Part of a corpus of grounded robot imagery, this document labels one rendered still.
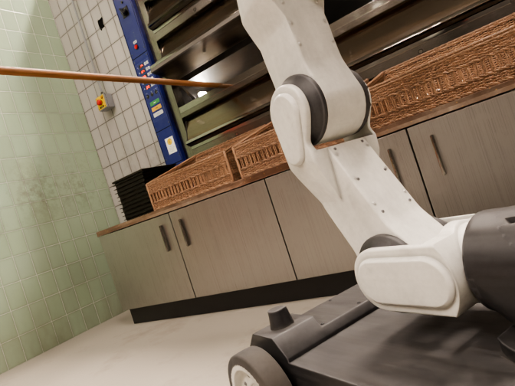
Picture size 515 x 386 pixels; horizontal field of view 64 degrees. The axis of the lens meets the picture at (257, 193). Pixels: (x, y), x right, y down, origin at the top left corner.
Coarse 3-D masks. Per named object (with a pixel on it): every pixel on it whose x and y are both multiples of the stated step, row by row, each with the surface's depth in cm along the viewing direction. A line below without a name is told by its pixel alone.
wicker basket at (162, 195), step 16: (256, 128) 231; (224, 144) 244; (192, 160) 254; (208, 160) 194; (224, 160) 243; (160, 176) 227; (176, 176) 206; (192, 176) 201; (208, 176) 196; (224, 176) 191; (240, 176) 194; (160, 192) 224; (176, 192) 208; (192, 192) 203
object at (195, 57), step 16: (240, 16) 213; (208, 32) 224; (224, 32) 224; (240, 32) 227; (192, 48) 234; (208, 48) 237; (224, 48) 240; (160, 64) 246; (176, 64) 247; (192, 64) 251
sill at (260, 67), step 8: (376, 0) 190; (384, 0) 188; (360, 8) 194; (368, 8) 192; (344, 16) 198; (352, 16) 197; (360, 16) 195; (336, 24) 201; (344, 24) 199; (264, 64) 225; (248, 72) 232; (256, 72) 229; (232, 80) 238; (240, 80) 235; (216, 88) 245; (224, 88) 242; (200, 96) 252; (208, 96) 249; (192, 104) 257
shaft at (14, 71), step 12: (0, 72) 144; (12, 72) 147; (24, 72) 150; (36, 72) 154; (48, 72) 158; (60, 72) 162; (72, 72) 167; (168, 84) 213; (180, 84) 220; (192, 84) 227; (204, 84) 235; (216, 84) 245
